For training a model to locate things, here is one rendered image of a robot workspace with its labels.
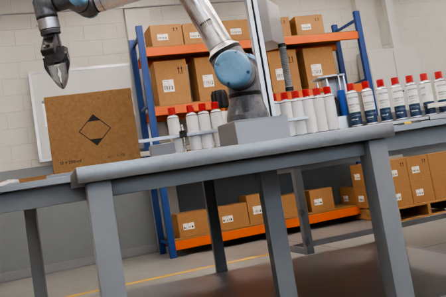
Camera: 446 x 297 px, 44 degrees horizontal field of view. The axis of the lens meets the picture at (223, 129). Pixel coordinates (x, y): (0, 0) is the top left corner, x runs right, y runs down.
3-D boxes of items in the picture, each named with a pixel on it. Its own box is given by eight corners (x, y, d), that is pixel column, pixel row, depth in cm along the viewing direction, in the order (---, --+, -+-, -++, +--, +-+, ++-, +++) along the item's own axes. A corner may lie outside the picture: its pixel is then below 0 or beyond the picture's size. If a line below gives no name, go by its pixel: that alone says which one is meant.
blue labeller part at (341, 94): (348, 124, 263) (342, 90, 264) (351, 123, 259) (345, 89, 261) (342, 125, 262) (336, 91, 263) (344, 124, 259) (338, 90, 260)
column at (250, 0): (279, 149, 236) (253, -3, 242) (282, 148, 232) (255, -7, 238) (269, 150, 235) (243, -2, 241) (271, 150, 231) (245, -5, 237)
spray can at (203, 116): (213, 148, 247) (206, 103, 248) (215, 148, 242) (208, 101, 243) (202, 150, 246) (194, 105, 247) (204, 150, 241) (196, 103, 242)
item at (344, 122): (345, 130, 272) (336, 78, 274) (356, 126, 259) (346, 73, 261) (318, 134, 269) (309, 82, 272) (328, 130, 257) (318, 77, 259)
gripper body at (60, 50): (72, 62, 205) (64, 30, 204) (66, 60, 197) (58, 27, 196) (51, 67, 205) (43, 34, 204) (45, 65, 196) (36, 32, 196)
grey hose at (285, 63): (292, 91, 244) (284, 44, 246) (295, 89, 241) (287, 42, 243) (284, 92, 244) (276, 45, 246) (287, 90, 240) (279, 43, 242)
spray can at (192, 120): (202, 150, 245) (194, 105, 247) (203, 150, 240) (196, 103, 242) (190, 152, 244) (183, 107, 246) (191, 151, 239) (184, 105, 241)
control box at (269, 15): (285, 46, 250) (278, 5, 252) (273, 40, 235) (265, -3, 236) (264, 52, 254) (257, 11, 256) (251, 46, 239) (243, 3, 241)
